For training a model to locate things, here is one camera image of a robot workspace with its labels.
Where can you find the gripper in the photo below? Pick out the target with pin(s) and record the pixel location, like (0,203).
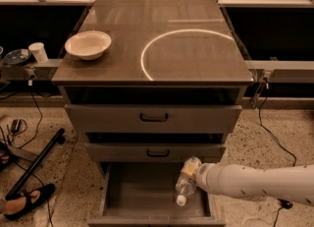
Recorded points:
(203,174)

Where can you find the clear plastic water bottle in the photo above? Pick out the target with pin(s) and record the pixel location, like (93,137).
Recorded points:
(186,186)

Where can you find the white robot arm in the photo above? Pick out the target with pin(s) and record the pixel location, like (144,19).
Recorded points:
(295,184)

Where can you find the open bottom drawer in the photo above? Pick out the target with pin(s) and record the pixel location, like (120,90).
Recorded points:
(144,195)

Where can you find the grey drawer cabinet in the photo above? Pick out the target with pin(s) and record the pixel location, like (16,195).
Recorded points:
(163,52)

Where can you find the black pole on floor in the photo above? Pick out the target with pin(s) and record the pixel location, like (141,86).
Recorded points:
(57,138)

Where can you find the white ceramic bowl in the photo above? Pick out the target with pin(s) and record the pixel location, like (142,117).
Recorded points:
(88,45)

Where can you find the small black adapter left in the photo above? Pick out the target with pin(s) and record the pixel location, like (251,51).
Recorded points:
(15,126)

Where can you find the foot in black shoe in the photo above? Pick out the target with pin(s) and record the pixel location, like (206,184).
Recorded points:
(13,209)

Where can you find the white paper cup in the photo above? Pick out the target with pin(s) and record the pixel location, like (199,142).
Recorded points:
(38,51)

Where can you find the dark blue plate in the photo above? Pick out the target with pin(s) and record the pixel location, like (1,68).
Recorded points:
(17,57)

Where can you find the middle drawer with handle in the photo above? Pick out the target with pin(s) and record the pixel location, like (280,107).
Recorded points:
(154,152)

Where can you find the drawer with handle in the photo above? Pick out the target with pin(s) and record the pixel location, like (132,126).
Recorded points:
(154,152)
(176,119)

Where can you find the top drawer with handle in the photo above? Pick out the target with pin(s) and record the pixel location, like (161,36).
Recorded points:
(176,119)

